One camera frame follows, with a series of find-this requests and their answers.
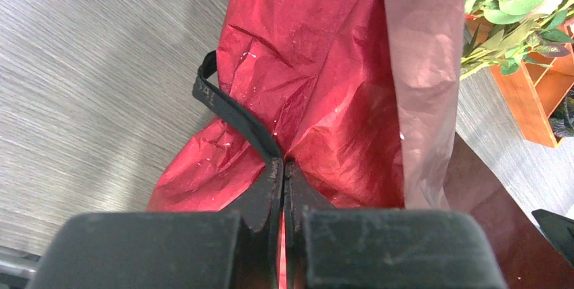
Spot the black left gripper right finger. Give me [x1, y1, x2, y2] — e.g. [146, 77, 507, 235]
[284, 162, 506, 288]

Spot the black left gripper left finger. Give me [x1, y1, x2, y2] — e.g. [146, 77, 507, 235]
[29, 158, 284, 288]

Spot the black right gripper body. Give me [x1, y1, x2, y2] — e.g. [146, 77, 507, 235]
[532, 209, 573, 266]

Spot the black ribbon gold lettering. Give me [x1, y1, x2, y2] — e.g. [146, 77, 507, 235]
[192, 51, 284, 164]

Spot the pink flower bouquet red wrap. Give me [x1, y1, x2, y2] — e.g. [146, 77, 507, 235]
[148, 0, 573, 288]

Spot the orange compartment tray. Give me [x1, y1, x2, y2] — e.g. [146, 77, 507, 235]
[489, 43, 573, 148]

